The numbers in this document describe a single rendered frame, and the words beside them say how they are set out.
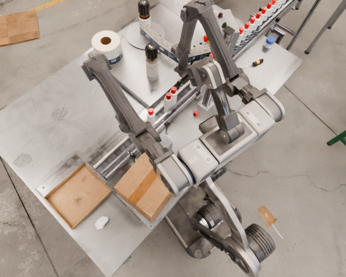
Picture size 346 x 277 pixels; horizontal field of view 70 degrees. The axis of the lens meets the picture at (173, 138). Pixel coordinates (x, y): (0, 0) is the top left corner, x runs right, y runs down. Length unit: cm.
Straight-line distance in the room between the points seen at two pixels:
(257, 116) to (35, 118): 147
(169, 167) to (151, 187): 39
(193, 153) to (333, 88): 283
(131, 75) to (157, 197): 99
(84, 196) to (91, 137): 40
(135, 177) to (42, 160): 71
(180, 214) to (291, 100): 186
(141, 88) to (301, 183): 183
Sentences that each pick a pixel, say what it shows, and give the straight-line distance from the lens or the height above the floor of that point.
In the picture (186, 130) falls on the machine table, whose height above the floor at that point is 83.
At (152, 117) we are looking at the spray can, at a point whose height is 104.
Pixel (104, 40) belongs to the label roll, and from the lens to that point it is 200.
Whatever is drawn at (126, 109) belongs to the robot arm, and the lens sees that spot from 100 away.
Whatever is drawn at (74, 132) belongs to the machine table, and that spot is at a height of 83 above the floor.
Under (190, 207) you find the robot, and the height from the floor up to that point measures 26.
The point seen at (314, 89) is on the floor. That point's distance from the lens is 344.
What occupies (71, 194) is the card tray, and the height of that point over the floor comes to 83.
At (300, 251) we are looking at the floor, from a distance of 268.
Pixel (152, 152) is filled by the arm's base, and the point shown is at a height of 148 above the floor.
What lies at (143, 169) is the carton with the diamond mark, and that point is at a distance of 131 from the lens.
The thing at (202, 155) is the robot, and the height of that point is 153.
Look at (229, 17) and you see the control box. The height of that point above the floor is 147.
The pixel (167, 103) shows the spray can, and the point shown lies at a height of 102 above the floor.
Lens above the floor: 237
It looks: 66 degrees down
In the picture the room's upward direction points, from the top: 7 degrees clockwise
